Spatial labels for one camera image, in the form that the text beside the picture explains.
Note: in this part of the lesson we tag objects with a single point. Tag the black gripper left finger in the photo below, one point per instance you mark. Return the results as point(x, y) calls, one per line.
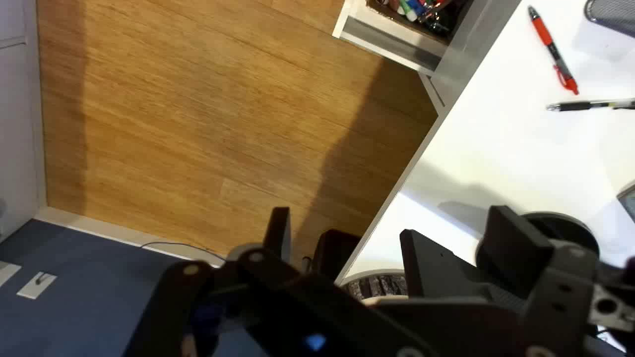
point(178, 297)

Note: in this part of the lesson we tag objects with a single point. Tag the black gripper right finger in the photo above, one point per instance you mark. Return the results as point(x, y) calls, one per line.
point(561, 297)

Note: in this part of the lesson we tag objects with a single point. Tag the grey mesh basket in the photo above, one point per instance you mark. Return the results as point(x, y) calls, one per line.
point(611, 12)

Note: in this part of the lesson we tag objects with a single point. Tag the black round object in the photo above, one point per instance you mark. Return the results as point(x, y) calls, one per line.
point(567, 228)

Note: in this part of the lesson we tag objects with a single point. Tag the striped round object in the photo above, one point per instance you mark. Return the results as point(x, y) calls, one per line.
point(373, 285)

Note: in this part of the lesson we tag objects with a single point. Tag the black pen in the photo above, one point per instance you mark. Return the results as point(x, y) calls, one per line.
point(581, 105)

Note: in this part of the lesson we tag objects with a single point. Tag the red pen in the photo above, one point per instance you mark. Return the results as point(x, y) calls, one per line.
point(551, 49)

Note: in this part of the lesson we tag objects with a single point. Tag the pile of colourful markers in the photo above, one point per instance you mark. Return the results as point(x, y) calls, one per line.
point(422, 12)

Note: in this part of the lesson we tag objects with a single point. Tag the white pulled-out desk drawer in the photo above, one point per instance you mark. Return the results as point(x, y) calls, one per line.
point(377, 34)

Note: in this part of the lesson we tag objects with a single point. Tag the white wall socket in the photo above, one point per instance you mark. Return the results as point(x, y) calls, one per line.
point(35, 285)
point(6, 272)

